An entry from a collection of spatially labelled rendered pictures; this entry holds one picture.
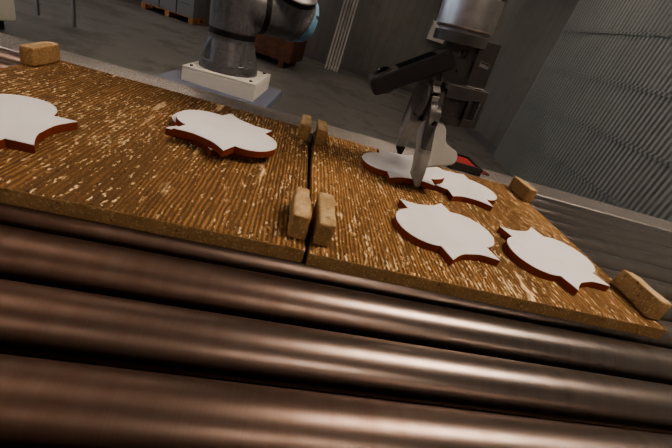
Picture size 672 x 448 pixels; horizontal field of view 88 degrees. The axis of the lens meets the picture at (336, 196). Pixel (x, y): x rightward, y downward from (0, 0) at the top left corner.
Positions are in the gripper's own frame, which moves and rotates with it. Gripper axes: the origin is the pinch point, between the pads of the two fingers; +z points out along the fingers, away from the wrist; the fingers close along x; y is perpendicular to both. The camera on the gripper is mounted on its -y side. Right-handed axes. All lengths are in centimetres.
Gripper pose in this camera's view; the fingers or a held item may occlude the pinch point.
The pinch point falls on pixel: (403, 166)
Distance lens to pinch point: 56.2
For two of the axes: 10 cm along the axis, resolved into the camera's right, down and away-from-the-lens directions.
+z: -2.0, 8.7, 4.6
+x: -0.4, -4.8, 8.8
